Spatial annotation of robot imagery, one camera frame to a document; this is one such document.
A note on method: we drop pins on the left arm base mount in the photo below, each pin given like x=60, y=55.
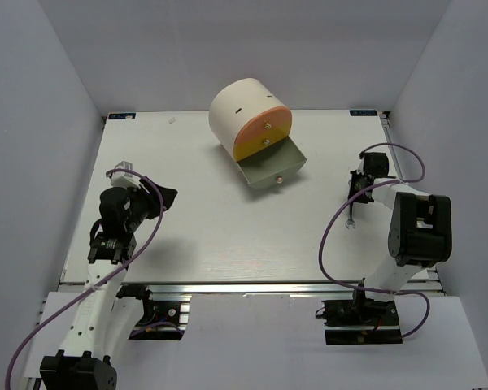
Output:
x=165, y=317

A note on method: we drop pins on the yellow drawer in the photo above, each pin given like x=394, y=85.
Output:
x=252, y=140

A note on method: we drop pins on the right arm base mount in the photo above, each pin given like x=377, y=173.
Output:
x=348, y=323

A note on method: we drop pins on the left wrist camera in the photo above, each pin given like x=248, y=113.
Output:
x=124, y=174

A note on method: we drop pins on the silver open-end wrench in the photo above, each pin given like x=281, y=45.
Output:
x=350, y=222

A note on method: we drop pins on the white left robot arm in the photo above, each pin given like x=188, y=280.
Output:
x=108, y=311

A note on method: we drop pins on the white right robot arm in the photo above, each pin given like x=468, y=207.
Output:
x=420, y=234

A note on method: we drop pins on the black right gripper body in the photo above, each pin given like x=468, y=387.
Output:
x=357, y=175

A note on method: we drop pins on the grey green drawer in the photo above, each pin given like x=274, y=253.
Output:
x=272, y=165

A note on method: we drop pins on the aluminium table rail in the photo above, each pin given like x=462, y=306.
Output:
x=432, y=287

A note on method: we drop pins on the cream drawer cabinet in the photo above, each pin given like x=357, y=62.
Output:
x=234, y=105

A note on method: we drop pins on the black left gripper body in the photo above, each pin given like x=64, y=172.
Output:
x=139, y=200

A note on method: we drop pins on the orange drawer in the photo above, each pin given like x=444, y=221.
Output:
x=277, y=120

